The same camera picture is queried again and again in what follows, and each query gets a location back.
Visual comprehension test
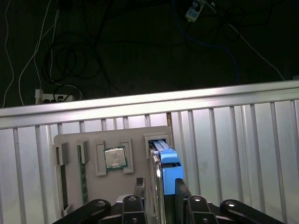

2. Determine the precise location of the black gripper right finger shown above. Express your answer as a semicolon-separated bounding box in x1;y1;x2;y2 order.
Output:
174;178;285;224

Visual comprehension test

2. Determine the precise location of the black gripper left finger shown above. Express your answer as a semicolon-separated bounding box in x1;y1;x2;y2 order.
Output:
52;176;147;224

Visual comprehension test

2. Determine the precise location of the hard disk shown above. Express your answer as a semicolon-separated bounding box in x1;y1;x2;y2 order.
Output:
147;139;185;224

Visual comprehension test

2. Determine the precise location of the silver CPU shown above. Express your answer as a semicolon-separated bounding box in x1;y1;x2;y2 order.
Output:
103;147;128;172

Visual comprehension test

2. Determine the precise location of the green RAM stick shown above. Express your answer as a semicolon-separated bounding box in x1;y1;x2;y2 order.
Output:
78;144;89;204

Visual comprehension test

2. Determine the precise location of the grey parts rack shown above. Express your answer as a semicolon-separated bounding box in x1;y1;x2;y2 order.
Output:
53;125;175;224

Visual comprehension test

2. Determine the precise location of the white power strip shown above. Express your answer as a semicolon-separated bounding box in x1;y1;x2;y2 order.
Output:
35;88;76;105

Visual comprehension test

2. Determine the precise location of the white blue power adapter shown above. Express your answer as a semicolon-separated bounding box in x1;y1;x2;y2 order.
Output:
185;0;204;23

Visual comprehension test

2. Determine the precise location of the blue floor cable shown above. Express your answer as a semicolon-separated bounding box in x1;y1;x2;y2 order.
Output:
172;0;240;84

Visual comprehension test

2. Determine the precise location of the black coiled floor cable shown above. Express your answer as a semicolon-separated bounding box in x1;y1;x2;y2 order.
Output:
43;39;110;85

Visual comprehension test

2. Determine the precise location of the white floor cable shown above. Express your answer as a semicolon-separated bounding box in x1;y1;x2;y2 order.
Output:
205;0;285;81
18;0;60;106

